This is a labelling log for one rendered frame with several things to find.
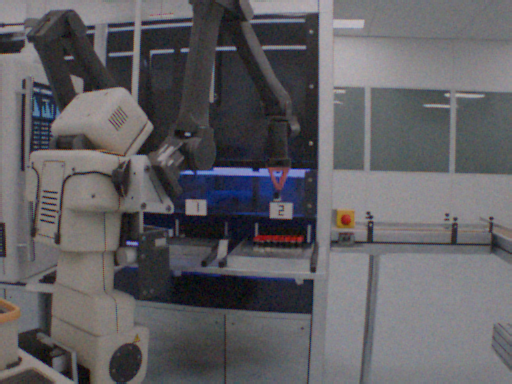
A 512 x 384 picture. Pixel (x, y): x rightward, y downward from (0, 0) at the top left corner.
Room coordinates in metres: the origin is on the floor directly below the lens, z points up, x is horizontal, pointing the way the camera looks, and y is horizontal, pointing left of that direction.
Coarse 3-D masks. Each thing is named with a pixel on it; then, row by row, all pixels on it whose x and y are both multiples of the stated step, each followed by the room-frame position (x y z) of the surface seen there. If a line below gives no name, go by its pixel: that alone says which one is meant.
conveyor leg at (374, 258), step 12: (372, 252) 1.82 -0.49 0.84; (372, 264) 1.84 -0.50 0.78; (372, 276) 1.84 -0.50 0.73; (372, 288) 1.84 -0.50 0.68; (372, 300) 1.84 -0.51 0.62; (372, 312) 1.84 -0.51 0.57; (372, 324) 1.84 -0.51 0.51; (372, 336) 1.84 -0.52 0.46; (372, 348) 1.85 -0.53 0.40; (372, 360) 1.85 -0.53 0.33
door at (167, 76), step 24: (120, 24) 1.88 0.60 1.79; (144, 24) 1.86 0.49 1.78; (168, 24) 1.84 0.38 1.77; (120, 48) 1.88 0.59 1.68; (144, 48) 1.86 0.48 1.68; (168, 48) 1.84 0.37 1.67; (120, 72) 1.87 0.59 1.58; (144, 72) 1.86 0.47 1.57; (168, 72) 1.84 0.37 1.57; (144, 96) 1.86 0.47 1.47; (168, 96) 1.84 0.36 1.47; (168, 120) 1.84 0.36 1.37; (144, 144) 1.86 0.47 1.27
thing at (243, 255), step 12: (240, 252) 1.61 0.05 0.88; (252, 252) 1.62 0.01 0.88; (264, 252) 1.62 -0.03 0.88; (276, 252) 1.63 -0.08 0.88; (288, 252) 1.63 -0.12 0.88; (312, 252) 1.54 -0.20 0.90; (228, 264) 1.41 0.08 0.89; (240, 264) 1.40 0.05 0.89; (252, 264) 1.40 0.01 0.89; (264, 264) 1.39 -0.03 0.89; (276, 264) 1.39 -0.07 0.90; (288, 264) 1.38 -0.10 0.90; (300, 264) 1.37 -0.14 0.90
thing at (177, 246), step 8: (176, 240) 1.81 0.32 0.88; (184, 240) 1.82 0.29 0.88; (192, 240) 1.82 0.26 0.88; (200, 240) 1.83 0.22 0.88; (208, 240) 1.83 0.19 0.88; (216, 240) 1.84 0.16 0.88; (176, 248) 1.55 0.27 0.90; (184, 248) 1.55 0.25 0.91; (192, 248) 1.54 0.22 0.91; (200, 248) 1.54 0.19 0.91; (208, 248) 1.53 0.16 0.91; (192, 256) 1.54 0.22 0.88; (200, 256) 1.54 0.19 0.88
